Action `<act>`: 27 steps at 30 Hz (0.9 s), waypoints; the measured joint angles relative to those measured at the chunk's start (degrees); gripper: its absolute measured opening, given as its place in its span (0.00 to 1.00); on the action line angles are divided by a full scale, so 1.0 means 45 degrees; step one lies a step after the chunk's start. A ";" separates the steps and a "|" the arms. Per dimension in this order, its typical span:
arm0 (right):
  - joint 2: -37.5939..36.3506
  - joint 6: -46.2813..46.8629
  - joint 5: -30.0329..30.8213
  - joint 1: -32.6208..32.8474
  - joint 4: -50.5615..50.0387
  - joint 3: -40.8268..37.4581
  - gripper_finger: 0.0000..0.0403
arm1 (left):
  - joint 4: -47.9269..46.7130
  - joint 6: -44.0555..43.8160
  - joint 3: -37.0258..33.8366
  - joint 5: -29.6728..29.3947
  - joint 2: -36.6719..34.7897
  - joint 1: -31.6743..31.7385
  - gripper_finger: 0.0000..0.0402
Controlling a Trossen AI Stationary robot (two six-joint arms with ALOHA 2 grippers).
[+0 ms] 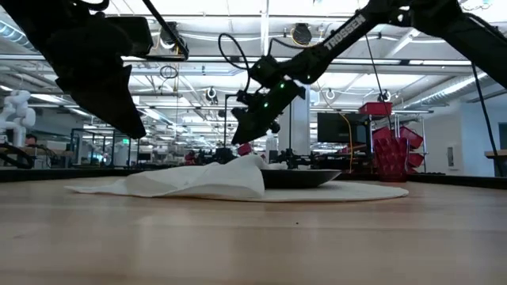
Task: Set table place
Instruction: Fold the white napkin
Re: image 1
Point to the person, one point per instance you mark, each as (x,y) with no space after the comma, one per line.
(31,140)

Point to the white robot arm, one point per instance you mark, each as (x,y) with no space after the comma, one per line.
(17,115)

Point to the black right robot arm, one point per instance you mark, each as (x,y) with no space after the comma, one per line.
(455,27)

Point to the white round plate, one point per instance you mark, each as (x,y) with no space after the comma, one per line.
(336,193)

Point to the grey ribbed ceiling duct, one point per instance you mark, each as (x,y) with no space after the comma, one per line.
(12,33)

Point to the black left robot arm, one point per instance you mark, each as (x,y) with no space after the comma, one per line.
(31,16)

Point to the small round ceiling reel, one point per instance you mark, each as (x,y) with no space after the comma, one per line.
(212,94)

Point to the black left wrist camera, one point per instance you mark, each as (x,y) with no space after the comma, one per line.
(132,35)

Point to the wooden side desk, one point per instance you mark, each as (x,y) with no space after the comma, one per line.
(495,153)

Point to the long ceiling light rail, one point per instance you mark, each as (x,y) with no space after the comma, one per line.
(435,62)

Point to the white square pillar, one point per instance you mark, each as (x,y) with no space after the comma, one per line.
(299,130)

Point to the black robot station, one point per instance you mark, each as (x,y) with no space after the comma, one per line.
(291,158)
(223,155)

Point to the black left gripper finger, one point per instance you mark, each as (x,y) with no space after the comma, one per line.
(107,103)

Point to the blue and beige floral plate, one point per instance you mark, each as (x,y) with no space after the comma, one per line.
(301,179)

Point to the red storage bin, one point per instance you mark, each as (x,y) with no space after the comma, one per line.
(415,159)
(245,149)
(375,109)
(412,137)

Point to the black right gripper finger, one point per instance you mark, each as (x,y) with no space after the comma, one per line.
(251,126)

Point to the white cloth napkin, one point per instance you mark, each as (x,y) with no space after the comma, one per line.
(222,178)

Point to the black monitor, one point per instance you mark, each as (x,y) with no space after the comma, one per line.
(336,127)

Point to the round silver ceiling duct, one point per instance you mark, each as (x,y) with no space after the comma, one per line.
(443,93)

